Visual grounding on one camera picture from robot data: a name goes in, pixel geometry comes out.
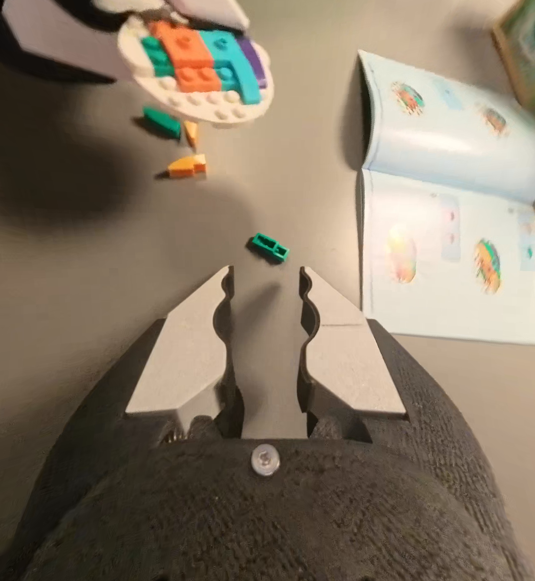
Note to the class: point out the yellow lego box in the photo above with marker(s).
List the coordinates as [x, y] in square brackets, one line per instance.
[530, 59]

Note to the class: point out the white round lego assembly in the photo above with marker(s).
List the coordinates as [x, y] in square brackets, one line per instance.
[195, 68]

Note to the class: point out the green lego brick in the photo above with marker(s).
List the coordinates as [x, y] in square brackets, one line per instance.
[270, 247]

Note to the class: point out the small orange lego piece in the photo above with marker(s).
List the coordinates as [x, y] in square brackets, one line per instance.
[191, 134]

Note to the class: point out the orange curved lego piece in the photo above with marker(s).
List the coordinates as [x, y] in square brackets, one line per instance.
[188, 166]

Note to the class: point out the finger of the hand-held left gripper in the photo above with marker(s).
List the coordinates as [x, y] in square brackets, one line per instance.
[217, 11]
[63, 36]

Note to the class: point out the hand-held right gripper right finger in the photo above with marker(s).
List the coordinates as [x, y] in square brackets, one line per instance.
[353, 367]

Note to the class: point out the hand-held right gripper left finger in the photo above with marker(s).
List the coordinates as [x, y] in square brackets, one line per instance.
[181, 363]

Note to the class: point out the pale blue instruction booklet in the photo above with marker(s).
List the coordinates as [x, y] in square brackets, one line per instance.
[449, 204]

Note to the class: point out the teal curved lego piece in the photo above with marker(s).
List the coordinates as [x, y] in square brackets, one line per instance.
[161, 121]

